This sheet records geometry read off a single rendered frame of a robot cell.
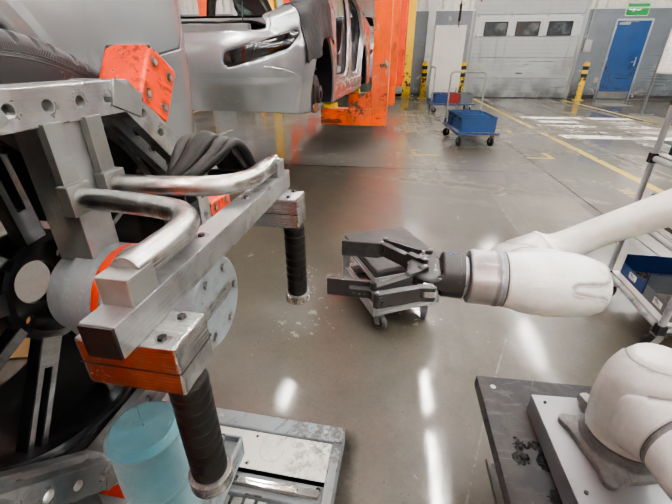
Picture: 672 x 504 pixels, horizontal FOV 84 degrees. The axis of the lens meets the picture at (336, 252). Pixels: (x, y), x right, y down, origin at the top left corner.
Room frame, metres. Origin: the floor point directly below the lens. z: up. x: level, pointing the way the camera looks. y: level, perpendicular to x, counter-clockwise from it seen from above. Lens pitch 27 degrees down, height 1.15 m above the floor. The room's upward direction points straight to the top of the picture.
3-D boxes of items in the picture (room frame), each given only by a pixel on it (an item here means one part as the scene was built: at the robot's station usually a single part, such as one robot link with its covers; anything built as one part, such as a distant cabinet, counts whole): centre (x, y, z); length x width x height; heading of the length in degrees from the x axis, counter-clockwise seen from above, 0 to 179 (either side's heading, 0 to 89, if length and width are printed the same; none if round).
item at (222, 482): (0.24, 0.13, 0.83); 0.04 x 0.04 x 0.16
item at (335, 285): (0.49, -0.02, 0.83); 0.07 x 0.01 x 0.03; 79
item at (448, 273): (0.53, -0.16, 0.83); 0.09 x 0.08 x 0.07; 79
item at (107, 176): (0.53, 0.19, 1.03); 0.19 x 0.18 x 0.11; 80
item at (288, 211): (0.58, 0.10, 0.93); 0.09 x 0.05 x 0.05; 80
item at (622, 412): (0.54, -0.63, 0.53); 0.18 x 0.16 x 0.22; 3
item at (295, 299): (0.58, 0.07, 0.83); 0.04 x 0.04 x 0.16
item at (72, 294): (0.44, 0.26, 0.85); 0.21 x 0.14 x 0.14; 80
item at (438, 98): (9.51, -2.70, 0.48); 1.00 x 0.61 x 0.96; 88
